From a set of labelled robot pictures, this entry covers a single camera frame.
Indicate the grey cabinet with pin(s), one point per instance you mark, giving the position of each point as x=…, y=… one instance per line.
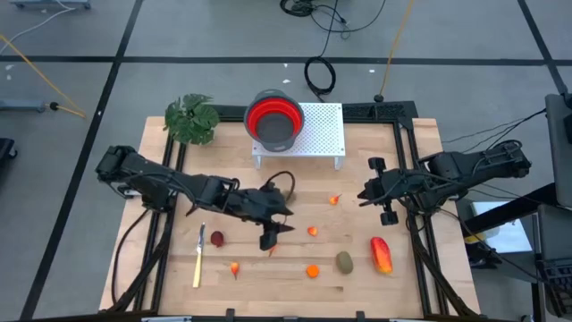
x=561, y=152

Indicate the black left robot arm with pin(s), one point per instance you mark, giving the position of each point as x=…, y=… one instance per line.
x=147, y=176

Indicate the red orange pepper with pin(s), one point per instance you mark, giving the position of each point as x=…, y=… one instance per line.
x=381, y=255

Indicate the silver aluminium bracket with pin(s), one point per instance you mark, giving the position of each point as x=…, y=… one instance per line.
x=165, y=319

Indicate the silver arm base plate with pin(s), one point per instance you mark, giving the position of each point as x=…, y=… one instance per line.
x=129, y=191

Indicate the grey floor bar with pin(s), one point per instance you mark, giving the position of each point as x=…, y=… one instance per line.
x=22, y=105

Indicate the small orange yellow pepper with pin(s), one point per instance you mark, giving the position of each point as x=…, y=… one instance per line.
x=312, y=231
x=272, y=249
x=234, y=268
x=333, y=200

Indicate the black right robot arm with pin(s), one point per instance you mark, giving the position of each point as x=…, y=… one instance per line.
x=469, y=165

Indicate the dark red round fruit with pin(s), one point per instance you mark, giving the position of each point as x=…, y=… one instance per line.
x=217, y=239

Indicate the small round orange fruit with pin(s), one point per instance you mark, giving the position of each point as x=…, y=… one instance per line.
x=313, y=271

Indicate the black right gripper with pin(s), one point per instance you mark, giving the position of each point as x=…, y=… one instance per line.
x=391, y=188

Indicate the dark desk with keyboard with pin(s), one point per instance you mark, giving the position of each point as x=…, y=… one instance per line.
x=554, y=232

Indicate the white perforated shelf riser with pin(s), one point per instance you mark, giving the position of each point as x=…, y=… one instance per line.
x=322, y=129

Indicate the white box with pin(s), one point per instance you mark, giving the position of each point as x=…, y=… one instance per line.
x=505, y=232

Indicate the green potted plant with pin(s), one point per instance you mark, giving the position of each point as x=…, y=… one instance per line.
x=192, y=118

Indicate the grey cart base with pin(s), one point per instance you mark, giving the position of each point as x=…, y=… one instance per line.
x=49, y=4

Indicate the black plastic table clamp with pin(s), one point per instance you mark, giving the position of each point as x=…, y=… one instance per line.
x=230, y=314
x=359, y=316

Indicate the black wheeled stand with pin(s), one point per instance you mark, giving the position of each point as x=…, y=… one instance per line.
x=5, y=149

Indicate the red grey collapsible colander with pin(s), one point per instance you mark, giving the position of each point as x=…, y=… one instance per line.
x=275, y=129

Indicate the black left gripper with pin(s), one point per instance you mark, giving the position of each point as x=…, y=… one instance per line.
x=254, y=205

